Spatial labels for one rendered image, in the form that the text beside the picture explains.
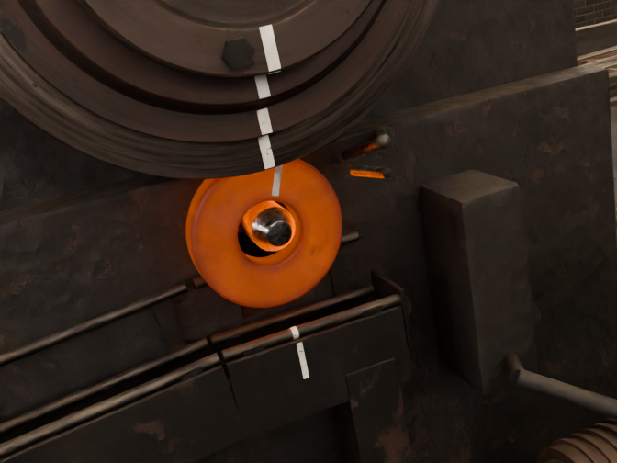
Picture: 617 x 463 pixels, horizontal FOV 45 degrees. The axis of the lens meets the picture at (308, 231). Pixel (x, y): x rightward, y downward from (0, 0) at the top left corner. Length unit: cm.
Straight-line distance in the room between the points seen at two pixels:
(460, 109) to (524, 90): 9
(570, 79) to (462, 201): 25
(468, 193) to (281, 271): 21
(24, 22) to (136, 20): 10
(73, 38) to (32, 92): 7
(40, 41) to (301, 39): 20
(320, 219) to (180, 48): 25
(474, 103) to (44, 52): 49
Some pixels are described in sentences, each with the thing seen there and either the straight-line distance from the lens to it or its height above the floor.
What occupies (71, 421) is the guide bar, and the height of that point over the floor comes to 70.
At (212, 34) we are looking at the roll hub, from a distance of 59.
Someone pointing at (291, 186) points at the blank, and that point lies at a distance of 73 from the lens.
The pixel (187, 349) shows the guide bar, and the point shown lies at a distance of 80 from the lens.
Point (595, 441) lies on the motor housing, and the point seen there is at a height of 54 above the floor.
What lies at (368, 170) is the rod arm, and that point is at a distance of 66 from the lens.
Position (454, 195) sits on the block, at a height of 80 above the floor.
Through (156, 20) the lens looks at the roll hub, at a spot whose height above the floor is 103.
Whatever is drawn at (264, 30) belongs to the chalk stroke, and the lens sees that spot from 60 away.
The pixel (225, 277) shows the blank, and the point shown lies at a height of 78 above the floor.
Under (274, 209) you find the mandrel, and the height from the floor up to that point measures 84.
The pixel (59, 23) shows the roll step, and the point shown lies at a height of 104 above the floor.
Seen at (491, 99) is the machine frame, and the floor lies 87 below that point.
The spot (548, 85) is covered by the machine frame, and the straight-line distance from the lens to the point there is 96.
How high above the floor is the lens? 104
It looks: 19 degrees down
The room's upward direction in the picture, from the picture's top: 11 degrees counter-clockwise
